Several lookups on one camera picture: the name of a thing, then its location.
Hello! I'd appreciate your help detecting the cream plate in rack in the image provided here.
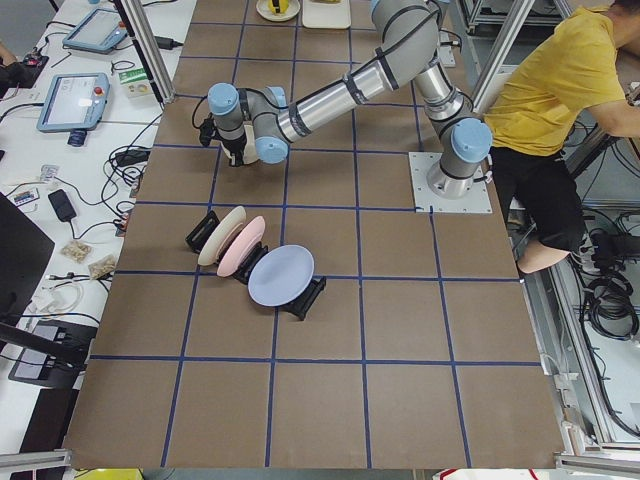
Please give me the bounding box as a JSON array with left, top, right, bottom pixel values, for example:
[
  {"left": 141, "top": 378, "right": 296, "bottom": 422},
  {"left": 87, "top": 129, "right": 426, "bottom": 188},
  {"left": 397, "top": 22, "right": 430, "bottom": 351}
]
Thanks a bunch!
[{"left": 197, "top": 206, "right": 246, "bottom": 266}]

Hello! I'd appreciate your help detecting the aluminium frame post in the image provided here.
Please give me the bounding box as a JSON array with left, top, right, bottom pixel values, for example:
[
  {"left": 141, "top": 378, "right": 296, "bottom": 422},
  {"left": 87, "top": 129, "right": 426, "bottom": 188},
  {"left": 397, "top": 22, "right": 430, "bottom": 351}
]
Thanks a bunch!
[{"left": 114, "top": 0, "right": 176, "bottom": 105}]

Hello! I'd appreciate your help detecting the green white box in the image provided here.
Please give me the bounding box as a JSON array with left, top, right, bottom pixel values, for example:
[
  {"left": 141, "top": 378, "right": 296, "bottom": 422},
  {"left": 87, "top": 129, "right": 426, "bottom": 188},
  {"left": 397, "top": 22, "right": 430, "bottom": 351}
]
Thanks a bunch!
[{"left": 118, "top": 68, "right": 153, "bottom": 98}]

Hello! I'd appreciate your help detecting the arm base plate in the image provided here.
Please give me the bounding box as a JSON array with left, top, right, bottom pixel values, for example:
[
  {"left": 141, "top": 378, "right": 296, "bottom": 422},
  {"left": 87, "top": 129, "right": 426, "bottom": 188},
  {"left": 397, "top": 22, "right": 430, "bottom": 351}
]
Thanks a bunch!
[{"left": 408, "top": 152, "right": 493, "bottom": 214}]

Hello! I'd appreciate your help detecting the cream round plate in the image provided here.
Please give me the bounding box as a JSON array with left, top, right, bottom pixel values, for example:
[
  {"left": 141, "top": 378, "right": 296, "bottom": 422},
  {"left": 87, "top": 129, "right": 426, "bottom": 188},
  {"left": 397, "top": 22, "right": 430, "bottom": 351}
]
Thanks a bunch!
[{"left": 256, "top": 0, "right": 301, "bottom": 22}]

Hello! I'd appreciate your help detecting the teach pendant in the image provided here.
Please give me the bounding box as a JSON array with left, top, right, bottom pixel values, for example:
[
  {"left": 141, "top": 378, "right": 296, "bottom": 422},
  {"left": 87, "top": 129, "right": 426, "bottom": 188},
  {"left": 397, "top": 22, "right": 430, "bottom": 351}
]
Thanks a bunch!
[
  {"left": 62, "top": 8, "right": 127, "bottom": 54},
  {"left": 37, "top": 72, "right": 110, "bottom": 132}
]

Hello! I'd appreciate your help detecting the black phone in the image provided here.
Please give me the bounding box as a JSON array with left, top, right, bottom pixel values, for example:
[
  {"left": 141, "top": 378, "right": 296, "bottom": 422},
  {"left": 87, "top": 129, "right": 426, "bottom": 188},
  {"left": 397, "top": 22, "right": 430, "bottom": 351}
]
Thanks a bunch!
[{"left": 48, "top": 189, "right": 77, "bottom": 222}]

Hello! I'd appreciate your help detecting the near teach pendant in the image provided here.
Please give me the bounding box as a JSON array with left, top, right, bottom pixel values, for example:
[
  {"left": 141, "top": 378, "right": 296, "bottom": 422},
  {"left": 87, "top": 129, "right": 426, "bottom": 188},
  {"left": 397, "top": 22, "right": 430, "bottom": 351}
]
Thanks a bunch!
[{"left": 37, "top": 72, "right": 110, "bottom": 132}]

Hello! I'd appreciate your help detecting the cream rectangular tray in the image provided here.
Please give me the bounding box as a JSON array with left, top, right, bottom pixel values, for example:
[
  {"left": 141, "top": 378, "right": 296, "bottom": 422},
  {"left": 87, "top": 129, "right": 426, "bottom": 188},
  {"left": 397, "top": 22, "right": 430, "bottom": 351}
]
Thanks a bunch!
[{"left": 302, "top": 0, "right": 351, "bottom": 29}]

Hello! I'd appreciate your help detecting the person in yellow shirt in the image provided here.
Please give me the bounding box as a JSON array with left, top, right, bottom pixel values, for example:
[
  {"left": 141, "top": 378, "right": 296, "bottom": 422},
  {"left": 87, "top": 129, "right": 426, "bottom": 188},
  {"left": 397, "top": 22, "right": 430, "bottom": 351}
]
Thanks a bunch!
[{"left": 484, "top": 1, "right": 639, "bottom": 274}]

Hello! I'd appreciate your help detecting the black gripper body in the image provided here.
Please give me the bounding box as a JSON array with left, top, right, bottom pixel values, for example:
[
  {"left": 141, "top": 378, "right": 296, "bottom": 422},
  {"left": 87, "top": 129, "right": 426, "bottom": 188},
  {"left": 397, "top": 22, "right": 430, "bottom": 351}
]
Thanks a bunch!
[{"left": 198, "top": 114, "right": 220, "bottom": 147}]

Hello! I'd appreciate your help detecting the black power adapter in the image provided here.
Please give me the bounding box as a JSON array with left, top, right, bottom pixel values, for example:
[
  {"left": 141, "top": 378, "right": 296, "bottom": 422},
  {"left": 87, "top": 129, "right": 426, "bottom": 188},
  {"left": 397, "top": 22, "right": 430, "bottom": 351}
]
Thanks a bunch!
[{"left": 114, "top": 148, "right": 150, "bottom": 168}]

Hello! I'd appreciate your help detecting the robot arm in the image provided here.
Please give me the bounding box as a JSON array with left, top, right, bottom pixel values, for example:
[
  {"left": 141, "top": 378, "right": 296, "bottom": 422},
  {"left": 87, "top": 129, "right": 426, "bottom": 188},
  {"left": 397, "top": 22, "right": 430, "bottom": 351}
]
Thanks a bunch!
[{"left": 197, "top": 1, "right": 492, "bottom": 199}]

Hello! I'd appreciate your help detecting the blue plate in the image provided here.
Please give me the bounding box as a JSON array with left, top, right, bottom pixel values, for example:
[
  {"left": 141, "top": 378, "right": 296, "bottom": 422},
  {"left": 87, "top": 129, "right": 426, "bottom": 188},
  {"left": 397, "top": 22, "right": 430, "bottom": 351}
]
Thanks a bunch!
[{"left": 248, "top": 245, "right": 315, "bottom": 307}]

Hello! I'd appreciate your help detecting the black monitor stand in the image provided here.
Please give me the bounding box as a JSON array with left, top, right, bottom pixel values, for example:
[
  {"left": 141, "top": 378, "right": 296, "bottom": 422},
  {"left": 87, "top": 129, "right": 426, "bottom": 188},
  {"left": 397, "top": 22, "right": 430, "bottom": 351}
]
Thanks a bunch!
[{"left": 0, "top": 192, "right": 99, "bottom": 391}]

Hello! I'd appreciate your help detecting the pink plate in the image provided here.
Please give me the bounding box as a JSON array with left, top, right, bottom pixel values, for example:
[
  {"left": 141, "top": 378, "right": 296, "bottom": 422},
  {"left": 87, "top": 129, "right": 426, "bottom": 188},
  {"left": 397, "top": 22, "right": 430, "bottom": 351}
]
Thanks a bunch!
[{"left": 216, "top": 216, "right": 266, "bottom": 277}]

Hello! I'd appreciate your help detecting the black dish rack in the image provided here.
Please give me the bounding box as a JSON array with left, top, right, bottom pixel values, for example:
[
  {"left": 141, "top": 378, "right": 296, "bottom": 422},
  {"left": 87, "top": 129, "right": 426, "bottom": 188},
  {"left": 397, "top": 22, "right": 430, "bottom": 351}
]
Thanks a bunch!
[{"left": 185, "top": 211, "right": 326, "bottom": 321}]

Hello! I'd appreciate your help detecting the far teach pendant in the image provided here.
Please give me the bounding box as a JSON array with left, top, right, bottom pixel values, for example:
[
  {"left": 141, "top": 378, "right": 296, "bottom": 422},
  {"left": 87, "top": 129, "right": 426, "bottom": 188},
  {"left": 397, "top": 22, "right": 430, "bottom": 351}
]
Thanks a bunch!
[{"left": 62, "top": 8, "right": 127, "bottom": 54}]

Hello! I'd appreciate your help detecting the cream ceramic bowl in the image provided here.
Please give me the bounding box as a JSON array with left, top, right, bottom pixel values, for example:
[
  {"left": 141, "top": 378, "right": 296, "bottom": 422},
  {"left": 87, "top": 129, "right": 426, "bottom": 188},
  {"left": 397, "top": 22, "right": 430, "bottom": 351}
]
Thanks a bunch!
[{"left": 221, "top": 124, "right": 259, "bottom": 167}]

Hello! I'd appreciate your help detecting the snack bag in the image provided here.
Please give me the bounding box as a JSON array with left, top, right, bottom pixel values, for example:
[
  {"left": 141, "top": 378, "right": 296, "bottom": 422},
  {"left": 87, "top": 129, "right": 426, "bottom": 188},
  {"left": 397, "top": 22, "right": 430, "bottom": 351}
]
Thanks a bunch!
[{"left": 60, "top": 240, "right": 93, "bottom": 264}]

